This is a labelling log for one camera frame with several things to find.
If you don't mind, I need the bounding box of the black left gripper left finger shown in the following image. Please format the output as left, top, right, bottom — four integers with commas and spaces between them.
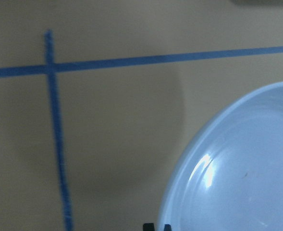
143, 223, 154, 231

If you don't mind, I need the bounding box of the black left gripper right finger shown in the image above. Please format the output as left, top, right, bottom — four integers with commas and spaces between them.
164, 224, 172, 231

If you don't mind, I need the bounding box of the blue round plate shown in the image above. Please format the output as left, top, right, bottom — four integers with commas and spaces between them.
156, 82, 283, 231

